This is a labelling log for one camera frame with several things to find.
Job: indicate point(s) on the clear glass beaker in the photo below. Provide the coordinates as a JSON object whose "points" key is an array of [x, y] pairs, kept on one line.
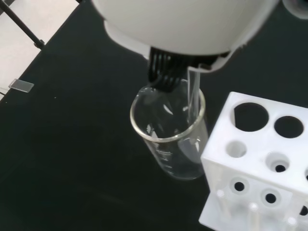
{"points": [[166, 154]]}

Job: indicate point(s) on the white test tube rack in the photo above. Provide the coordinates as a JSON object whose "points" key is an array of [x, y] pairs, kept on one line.
{"points": [[255, 144]]}

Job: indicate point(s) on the black tripod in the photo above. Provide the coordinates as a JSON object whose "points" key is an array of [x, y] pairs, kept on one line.
{"points": [[24, 29]]}

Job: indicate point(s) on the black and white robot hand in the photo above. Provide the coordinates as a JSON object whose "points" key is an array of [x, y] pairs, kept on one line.
{"points": [[180, 24]]}

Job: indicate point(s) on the clear acrylic cloth clip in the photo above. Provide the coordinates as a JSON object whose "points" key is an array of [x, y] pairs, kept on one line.
{"points": [[21, 85]]}

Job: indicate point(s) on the black bench cloth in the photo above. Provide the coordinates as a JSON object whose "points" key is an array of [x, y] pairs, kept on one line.
{"points": [[72, 156]]}

